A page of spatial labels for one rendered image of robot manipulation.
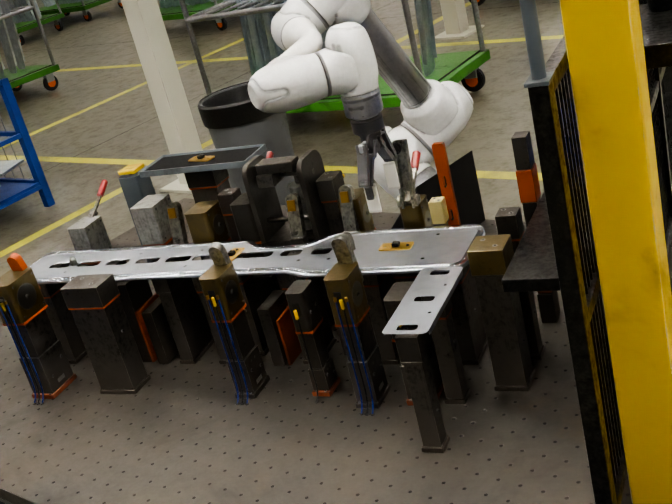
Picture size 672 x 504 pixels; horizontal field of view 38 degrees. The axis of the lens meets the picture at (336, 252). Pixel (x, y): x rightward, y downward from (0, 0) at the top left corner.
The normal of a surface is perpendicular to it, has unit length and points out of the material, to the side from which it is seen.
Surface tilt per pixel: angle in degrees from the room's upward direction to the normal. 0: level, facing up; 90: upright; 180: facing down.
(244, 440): 0
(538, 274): 0
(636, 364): 90
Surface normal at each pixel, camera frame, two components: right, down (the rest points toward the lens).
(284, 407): -0.23, -0.89
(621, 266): -0.37, 0.45
